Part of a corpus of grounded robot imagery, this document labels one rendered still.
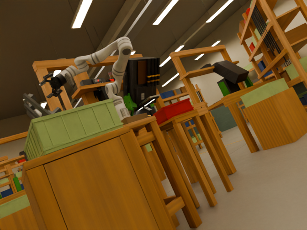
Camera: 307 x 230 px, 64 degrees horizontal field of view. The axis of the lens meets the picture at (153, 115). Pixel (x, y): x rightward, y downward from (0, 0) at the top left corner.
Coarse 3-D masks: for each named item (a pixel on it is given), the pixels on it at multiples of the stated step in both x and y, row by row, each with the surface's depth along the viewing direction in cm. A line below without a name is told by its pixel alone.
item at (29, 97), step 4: (24, 96) 122; (28, 96) 122; (32, 96) 123; (28, 100) 124; (32, 100) 122; (32, 104) 124; (36, 104) 122; (40, 108) 123; (44, 108) 123; (44, 112) 124; (48, 112) 123
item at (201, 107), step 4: (196, 104) 286; (200, 104) 290; (204, 104) 295; (196, 108) 283; (200, 108) 287; (204, 108) 292; (200, 112) 284; (204, 112) 289; (208, 112) 294; (184, 120) 263; (188, 120) 271; (144, 128) 226; (140, 132) 221; (144, 132) 224
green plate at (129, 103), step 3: (129, 93) 262; (126, 96) 265; (129, 96) 260; (126, 99) 265; (129, 99) 260; (126, 102) 264; (129, 102) 259; (132, 102) 261; (126, 105) 264; (129, 105) 259; (132, 105) 260; (135, 105) 262; (129, 108) 259; (135, 108) 264
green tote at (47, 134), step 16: (64, 112) 117; (80, 112) 122; (96, 112) 126; (112, 112) 130; (32, 128) 113; (48, 128) 112; (64, 128) 115; (80, 128) 119; (96, 128) 123; (112, 128) 127; (32, 144) 126; (48, 144) 110; (64, 144) 113
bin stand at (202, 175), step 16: (192, 112) 226; (160, 128) 225; (176, 128) 210; (192, 144) 240; (208, 144) 224; (176, 160) 220; (192, 160) 205; (208, 176) 237; (224, 176) 220; (192, 192) 217; (208, 192) 201
